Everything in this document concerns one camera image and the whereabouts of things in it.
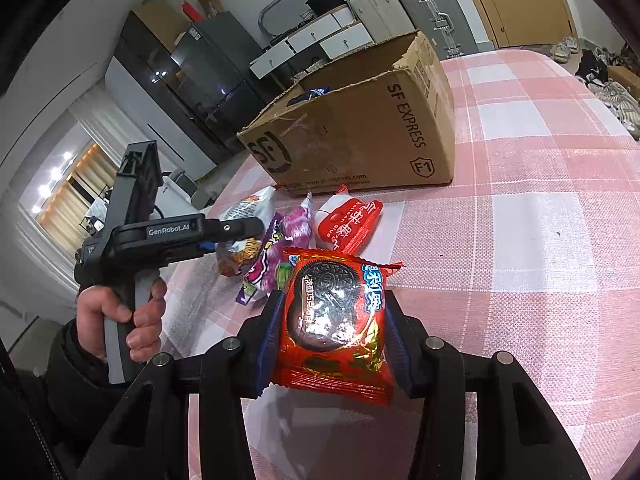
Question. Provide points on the blue snack packet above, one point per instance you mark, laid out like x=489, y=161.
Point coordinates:
x=315, y=94

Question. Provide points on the brown cardboard box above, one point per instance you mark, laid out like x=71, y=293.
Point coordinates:
x=350, y=130

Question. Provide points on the silver suitcase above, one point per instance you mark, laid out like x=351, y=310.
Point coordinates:
x=430, y=5

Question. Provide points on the dark grey fridge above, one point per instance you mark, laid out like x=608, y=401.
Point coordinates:
x=215, y=70

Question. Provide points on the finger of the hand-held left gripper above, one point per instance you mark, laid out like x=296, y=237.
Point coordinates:
x=232, y=229

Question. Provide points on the red paper bag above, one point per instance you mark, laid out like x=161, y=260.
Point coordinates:
x=190, y=11

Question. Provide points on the rounded white frame mirror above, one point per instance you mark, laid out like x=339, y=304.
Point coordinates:
x=282, y=7

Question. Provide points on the white round bucket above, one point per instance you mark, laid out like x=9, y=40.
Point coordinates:
x=177, y=187

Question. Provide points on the person's left forearm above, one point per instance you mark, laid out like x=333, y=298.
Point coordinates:
x=70, y=365

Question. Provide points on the person's left hand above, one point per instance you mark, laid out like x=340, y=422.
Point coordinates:
x=90, y=310

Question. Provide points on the white suitcase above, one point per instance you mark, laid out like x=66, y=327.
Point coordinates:
x=380, y=10

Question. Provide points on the large beige cardboard box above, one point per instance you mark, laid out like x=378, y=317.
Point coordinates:
x=160, y=20

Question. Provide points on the pile of white sneakers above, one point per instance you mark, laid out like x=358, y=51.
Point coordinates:
x=615, y=95

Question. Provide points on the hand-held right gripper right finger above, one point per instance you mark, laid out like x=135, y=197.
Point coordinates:
x=400, y=360

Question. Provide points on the dark glass cabinet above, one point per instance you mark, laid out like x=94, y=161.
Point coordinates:
x=150, y=75

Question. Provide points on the wooden door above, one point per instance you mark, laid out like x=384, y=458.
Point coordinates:
x=520, y=0

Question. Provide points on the red white snack packet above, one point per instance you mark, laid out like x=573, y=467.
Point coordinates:
x=350, y=222

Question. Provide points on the purple candy packet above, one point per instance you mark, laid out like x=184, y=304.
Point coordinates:
x=270, y=260

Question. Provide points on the brown paper bag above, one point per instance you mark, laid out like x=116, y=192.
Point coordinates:
x=209, y=0

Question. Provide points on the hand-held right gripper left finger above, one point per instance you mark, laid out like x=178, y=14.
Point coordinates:
x=270, y=350

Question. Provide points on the small cardboard box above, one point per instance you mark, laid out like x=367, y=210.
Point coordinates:
x=627, y=79

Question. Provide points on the white drawer desk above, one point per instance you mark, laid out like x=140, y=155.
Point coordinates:
x=345, y=40

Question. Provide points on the silver orange snack packet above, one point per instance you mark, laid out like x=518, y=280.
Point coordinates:
x=240, y=255

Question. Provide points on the red chocolate cookie packet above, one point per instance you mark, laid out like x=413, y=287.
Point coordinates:
x=330, y=320

